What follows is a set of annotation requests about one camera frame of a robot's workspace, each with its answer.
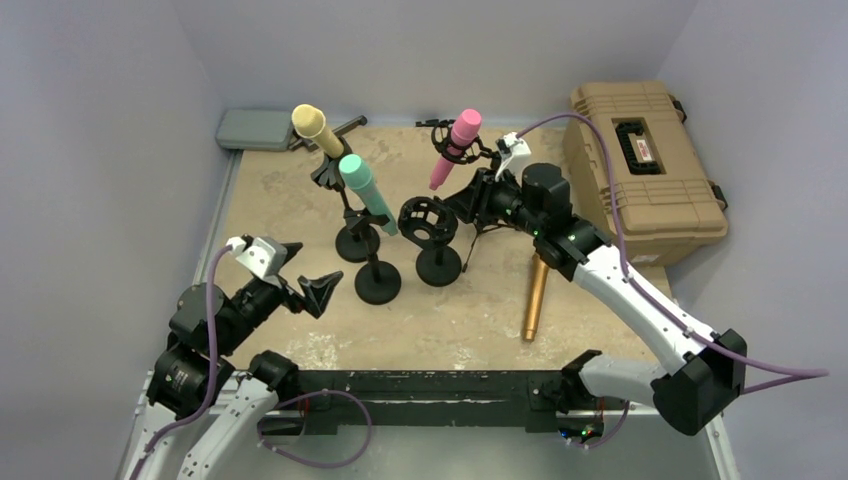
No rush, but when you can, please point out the shock mount round-base stand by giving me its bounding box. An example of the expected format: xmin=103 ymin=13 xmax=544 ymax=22
xmin=397 ymin=196 xmax=462 ymax=287

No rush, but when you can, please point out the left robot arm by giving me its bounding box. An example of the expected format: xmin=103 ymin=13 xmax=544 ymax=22
xmin=124 ymin=235 xmax=344 ymax=479

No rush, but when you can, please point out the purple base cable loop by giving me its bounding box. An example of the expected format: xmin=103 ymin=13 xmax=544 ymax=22
xmin=256 ymin=388 xmax=374 ymax=470

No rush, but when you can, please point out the black tripod shock-mount stand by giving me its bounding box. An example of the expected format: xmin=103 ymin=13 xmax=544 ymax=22
xmin=415 ymin=119 xmax=525 ymax=274

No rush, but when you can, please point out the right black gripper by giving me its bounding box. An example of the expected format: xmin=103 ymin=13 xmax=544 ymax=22
xmin=447 ymin=166 xmax=543 ymax=237

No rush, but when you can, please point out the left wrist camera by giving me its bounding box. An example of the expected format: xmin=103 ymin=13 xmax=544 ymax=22
xmin=226 ymin=237 xmax=289 ymax=288

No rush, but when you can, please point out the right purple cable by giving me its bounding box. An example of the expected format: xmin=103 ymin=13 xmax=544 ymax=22
xmin=516 ymin=111 xmax=831 ymax=396

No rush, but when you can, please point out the gold microphone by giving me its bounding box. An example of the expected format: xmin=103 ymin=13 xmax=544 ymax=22
xmin=521 ymin=254 xmax=549 ymax=343

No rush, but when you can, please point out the tan hard case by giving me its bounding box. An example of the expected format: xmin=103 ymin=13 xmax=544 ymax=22
xmin=563 ymin=81 xmax=729 ymax=267

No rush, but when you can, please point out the teal microphone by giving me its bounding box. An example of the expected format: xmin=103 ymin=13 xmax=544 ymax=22
xmin=339 ymin=153 xmax=399 ymax=236

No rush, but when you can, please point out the black mounting base rail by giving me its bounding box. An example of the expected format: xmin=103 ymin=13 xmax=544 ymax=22
xmin=261 ymin=369 xmax=627 ymax=439

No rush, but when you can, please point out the clip round-base stand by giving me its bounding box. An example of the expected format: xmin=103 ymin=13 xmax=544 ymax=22
xmin=354 ymin=209 xmax=402 ymax=305
xmin=310 ymin=153 xmax=380 ymax=263

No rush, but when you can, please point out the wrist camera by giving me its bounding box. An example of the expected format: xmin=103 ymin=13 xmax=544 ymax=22
xmin=226 ymin=237 xmax=289 ymax=288
xmin=495 ymin=132 xmax=532 ymax=181

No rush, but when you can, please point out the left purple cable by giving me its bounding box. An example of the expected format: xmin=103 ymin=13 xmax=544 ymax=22
xmin=129 ymin=245 xmax=233 ymax=480

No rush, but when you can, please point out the yellow microphone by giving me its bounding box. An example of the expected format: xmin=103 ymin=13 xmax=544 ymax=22
xmin=291 ymin=104 xmax=345 ymax=159

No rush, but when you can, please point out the pink microphone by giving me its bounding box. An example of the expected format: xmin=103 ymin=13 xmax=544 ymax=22
xmin=429 ymin=108 xmax=483 ymax=191

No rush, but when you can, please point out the grey pouch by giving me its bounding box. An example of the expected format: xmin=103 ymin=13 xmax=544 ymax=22
xmin=215 ymin=109 xmax=294 ymax=152

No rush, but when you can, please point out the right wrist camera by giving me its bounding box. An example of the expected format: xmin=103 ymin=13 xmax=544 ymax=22
xmin=495 ymin=132 xmax=532 ymax=181

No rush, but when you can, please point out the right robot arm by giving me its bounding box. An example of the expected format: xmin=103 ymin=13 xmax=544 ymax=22
xmin=442 ymin=163 xmax=747 ymax=436

